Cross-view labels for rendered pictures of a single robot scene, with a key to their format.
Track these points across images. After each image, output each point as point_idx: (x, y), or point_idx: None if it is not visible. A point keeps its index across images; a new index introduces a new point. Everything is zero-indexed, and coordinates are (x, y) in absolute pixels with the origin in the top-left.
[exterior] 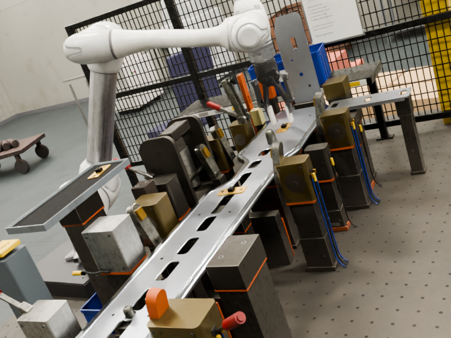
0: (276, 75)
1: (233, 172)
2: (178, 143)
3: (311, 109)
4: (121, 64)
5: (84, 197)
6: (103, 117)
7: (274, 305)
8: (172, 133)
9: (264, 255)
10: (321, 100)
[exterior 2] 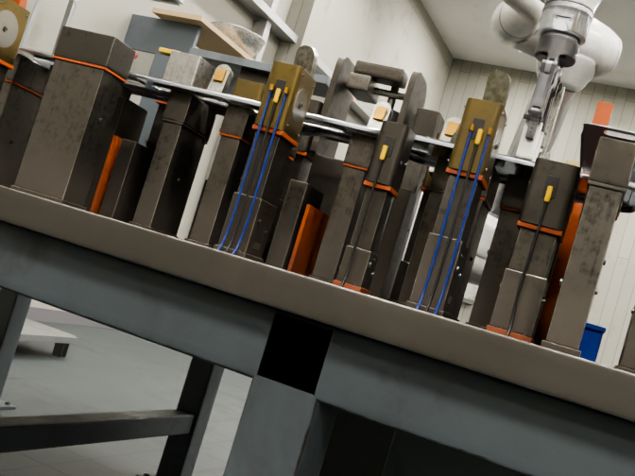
0: None
1: None
2: (355, 76)
3: None
4: (563, 76)
5: (243, 62)
6: (516, 142)
7: (73, 118)
8: (360, 61)
9: (102, 59)
10: (490, 84)
